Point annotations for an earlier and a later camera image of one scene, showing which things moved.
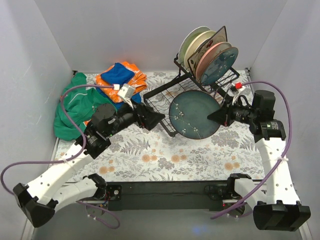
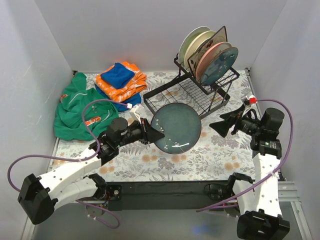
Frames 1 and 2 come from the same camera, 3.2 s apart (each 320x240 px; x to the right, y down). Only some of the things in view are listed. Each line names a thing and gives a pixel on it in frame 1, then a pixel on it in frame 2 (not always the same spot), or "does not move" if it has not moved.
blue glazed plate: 188,114 → 181,125
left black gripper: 142,116 → 145,130
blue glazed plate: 218,66 does not move
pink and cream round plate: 207,57 does not move
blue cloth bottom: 136,97 does not move
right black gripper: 227,114 → 235,124
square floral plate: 219,37 does not move
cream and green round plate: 193,44 does not move
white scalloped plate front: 185,39 does not move
